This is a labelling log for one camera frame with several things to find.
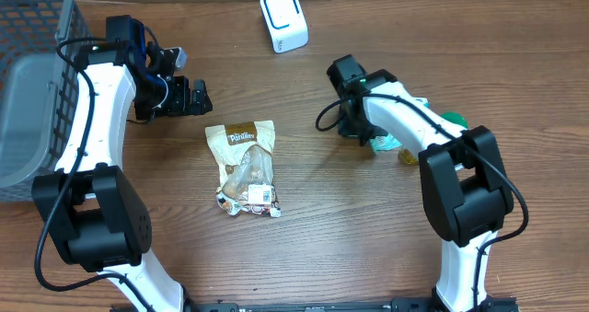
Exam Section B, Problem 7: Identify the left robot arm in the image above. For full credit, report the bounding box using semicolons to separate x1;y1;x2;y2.
31;15;213;311

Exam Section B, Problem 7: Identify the light green snack packet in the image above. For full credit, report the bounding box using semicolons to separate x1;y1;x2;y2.
370;134;401;152

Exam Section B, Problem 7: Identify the green lid white jar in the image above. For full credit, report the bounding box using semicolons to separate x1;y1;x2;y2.
441;111;468;129

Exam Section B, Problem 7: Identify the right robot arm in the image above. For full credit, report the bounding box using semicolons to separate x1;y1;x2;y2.
327;54;519;311

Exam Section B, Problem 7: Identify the grey plastic mesh basket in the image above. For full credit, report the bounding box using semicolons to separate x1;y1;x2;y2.
1;0;91;202

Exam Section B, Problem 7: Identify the brown Pantree pouch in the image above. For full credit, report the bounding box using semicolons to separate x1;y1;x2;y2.
205;121;275;200

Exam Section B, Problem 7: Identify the clear bottle with silver cap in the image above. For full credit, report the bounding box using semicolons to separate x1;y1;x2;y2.
398;148;419;166

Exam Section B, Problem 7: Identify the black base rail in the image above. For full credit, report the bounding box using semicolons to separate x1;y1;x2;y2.
110;297;521;312

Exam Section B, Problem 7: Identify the brown white wrapper packet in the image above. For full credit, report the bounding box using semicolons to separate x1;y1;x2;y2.
215;184;282;218

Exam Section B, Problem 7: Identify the small green tissue packet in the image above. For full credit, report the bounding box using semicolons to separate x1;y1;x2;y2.
414;98;429;108

